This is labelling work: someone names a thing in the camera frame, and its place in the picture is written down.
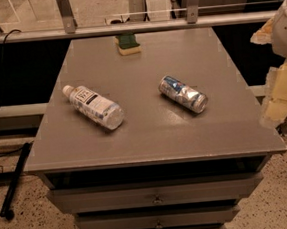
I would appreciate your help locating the clear plastic water bottle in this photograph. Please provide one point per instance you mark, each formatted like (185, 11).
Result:
(96, 107)

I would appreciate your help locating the metal railing frame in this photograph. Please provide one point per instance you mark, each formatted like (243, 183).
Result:
(32, 20)

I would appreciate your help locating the green yellow sponge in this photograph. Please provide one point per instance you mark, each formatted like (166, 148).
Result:
(127, 44)

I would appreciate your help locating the crushed blue silver can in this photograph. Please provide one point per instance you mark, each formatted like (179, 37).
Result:
(183, 94)

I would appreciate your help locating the grey drawer cabinet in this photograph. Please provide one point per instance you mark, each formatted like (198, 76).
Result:
(164, 167)

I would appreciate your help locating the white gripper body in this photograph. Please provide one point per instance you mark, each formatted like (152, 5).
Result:
(286, 34)

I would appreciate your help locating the black rod on floor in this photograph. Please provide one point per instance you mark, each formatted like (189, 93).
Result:
(5, 211)

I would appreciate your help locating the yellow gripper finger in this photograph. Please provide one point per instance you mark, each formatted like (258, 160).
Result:
(274, 105)
(264, 34)

